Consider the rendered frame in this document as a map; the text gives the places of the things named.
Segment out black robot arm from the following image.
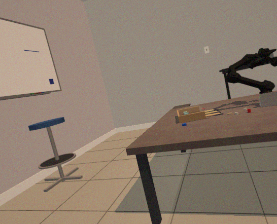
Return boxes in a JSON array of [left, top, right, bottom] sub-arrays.
[[226, 53, 275, 94]]

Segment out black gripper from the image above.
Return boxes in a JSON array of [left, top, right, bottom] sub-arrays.
[[257, 48, 277, 67]]

